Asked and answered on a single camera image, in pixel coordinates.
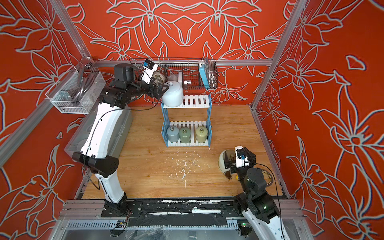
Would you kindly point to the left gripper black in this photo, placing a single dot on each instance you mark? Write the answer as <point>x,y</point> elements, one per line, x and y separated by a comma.
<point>160,92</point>

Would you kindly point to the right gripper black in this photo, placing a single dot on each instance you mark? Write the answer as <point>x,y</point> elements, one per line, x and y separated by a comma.
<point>228,163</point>

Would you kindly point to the blue white slatted shelf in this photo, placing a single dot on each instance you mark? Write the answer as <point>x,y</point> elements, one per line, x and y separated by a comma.
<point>189,102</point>

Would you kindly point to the small yellow-green tea canister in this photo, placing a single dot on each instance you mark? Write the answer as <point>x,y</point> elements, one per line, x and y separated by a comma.
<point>201,134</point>

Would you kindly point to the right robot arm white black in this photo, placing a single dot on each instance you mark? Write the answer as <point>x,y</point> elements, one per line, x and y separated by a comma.
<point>254,203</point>

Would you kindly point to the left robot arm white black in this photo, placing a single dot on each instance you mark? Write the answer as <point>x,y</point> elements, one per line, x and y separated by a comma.
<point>129,83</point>

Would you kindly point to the small blue tea canister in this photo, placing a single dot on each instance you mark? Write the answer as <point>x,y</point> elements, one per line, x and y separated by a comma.
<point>173,134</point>

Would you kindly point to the small green tea canister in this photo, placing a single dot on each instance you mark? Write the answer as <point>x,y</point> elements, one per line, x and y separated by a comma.
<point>185,135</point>

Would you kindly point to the beige cloth in basket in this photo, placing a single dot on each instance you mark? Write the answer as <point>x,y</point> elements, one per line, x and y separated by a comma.
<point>158,78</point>

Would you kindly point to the tape roll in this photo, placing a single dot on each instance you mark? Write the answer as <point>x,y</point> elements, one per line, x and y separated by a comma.
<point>268,177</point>

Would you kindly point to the clear plastic storage box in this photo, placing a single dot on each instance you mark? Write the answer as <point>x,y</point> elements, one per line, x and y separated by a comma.
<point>119,133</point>

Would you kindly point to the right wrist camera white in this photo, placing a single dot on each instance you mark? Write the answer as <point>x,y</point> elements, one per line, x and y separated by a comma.
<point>241,157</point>

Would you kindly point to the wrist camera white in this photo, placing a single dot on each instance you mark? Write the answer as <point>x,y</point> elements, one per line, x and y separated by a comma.
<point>241,157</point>
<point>149,68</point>

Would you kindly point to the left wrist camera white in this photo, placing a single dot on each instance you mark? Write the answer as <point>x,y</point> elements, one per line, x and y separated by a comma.
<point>149,68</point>

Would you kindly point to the black wire wall basket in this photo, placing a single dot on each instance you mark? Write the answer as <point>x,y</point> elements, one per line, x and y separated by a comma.
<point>184,71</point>

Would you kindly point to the clear mesh wall basket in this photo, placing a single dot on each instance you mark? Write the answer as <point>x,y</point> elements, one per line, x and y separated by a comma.
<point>77,91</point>

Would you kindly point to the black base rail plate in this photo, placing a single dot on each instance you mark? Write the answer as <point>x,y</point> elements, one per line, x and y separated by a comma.
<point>176,212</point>

